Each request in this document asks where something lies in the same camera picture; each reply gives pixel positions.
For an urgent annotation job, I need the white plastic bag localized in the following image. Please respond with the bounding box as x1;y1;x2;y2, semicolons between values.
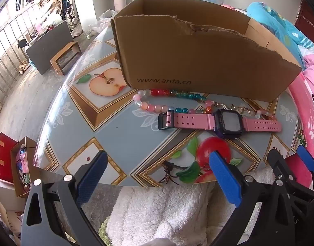
97;9;118;31

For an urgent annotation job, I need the dark grey board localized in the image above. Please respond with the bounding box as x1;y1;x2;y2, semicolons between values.
26;20;75;75

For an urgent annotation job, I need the fluffy fleece clothing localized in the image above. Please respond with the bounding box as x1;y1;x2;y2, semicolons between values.
95;168;275;246

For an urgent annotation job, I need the pink strap digital watch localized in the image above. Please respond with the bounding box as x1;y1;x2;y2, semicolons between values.
158;108;282;139

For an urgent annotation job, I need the brown paper bag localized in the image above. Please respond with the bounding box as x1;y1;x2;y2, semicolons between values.
10;136;42;198

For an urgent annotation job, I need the dark red door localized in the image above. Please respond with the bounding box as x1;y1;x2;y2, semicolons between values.
295;0;314;45

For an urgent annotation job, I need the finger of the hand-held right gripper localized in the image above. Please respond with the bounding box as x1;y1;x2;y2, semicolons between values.
297;145;314;173
267;149;314;203

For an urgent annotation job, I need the wheelchair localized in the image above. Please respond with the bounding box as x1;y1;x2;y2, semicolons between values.
61;0;79;31

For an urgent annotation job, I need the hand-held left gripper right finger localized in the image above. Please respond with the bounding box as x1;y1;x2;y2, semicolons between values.
209;150;294;246

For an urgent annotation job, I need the wooden stool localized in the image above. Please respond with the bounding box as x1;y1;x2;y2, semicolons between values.
50;41;82;76

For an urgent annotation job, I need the light pink quilt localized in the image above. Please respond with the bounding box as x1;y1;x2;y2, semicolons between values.
302;54;314;82

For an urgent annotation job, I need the red gift bag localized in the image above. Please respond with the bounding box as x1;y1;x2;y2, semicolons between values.
0;132;20;183

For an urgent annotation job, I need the pink floral blanket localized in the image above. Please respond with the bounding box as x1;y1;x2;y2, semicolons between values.
285;74;314;185

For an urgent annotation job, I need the pair of beige shoes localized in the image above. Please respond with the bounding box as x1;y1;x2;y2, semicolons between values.
18;60;32;75

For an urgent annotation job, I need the metal window railing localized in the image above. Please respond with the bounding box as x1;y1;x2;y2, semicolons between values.
0;2;45;100

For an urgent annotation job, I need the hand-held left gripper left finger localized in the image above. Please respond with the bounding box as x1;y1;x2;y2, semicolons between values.
21;150;108;246

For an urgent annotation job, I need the pile of household clutter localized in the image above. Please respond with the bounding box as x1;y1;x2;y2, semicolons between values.
38;0;70;31

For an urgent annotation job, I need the brown cardboard box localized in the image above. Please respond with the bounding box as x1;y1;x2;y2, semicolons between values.
111;0;303;103

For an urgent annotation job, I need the multicolour bead necklace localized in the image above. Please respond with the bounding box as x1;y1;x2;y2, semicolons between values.
133;88;278;121

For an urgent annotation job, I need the blue patterned quilt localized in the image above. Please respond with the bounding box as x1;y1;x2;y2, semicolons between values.
247;2;314;69

